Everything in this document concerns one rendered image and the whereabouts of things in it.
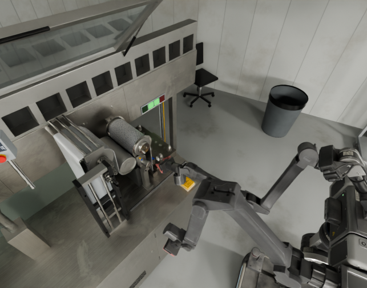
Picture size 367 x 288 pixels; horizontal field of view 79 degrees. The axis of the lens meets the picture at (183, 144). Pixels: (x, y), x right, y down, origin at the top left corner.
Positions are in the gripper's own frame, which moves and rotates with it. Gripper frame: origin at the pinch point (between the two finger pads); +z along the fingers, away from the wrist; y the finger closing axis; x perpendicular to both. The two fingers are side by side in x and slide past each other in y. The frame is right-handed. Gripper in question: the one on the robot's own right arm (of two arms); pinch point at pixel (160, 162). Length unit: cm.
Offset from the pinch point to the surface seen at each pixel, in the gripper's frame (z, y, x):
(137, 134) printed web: 0.1, -6.1, 24.8
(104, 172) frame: -21, -38, 26
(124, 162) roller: -0.8, -21.1, 15.1
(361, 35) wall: -42, 288, -3
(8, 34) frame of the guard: -40, -45, 81
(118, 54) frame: 10, 9, 68
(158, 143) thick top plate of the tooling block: 18.4, 14.2, 2.8
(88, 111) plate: 21, -19, 45
